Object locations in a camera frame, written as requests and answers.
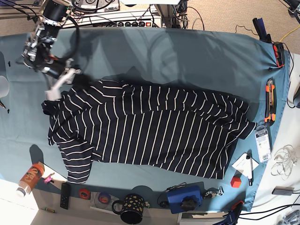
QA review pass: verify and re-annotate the pink small figurine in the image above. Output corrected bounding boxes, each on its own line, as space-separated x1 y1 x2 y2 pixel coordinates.
43 173 54 184

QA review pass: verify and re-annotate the red tape roll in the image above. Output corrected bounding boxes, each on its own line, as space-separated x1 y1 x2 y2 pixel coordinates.
79 188 90 200

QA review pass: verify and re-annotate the black mug yellow pattern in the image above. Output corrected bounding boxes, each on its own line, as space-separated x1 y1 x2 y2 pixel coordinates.
112 194 144 225

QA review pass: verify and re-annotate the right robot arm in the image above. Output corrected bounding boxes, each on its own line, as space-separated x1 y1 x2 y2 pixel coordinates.
22 0 91 101

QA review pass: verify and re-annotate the white cup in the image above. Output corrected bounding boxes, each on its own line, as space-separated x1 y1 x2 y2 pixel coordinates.
0 76 9 98

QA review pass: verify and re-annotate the grey adapter box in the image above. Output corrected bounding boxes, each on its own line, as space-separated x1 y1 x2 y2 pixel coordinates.
272 187 294 196

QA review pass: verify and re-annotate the metal keyring carabiner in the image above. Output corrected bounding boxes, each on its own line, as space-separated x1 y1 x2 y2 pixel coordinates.
202 186 224 199

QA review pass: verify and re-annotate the blue black clamp handle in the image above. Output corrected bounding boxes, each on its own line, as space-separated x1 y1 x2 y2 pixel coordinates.
252 18 272 44

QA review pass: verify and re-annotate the navy white striped t-shirt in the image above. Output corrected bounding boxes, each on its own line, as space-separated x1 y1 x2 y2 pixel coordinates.
42 80 256 184

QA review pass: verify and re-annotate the purple tape roll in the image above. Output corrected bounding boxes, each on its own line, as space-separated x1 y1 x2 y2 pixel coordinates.
97 192 111 204

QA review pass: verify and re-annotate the orange black clamp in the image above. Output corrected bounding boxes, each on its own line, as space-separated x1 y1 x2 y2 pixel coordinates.
273 42 285 68

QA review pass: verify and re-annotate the white paper card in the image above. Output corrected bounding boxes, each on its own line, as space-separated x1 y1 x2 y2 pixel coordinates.
232 152 259 177

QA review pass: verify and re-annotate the black white marker pen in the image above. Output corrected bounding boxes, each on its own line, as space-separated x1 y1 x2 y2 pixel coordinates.
246 154 253 186

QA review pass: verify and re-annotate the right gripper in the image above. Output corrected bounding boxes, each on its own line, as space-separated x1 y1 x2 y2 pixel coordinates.
22 23 91 101

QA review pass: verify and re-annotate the black remote control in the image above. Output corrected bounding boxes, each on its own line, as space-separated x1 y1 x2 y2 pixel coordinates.
60 183 71 210

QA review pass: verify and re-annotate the white paper sheet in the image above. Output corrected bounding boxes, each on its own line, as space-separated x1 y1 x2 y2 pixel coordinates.
38 162 67 182

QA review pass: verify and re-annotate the red cube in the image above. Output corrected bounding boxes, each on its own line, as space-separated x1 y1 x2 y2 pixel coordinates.
230 176 241 188

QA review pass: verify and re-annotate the teal tablecloth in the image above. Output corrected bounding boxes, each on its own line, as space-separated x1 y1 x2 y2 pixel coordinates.
0 28 289 210

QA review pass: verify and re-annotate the white coiled cable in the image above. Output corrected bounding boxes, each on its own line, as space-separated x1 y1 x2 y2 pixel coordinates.
270 144 298 181

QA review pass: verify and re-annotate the white power strip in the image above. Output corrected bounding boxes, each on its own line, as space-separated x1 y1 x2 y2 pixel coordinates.
92 20 155 27

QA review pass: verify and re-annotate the orange black utility knife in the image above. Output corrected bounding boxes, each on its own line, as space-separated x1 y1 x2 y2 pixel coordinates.
264 79 276 127

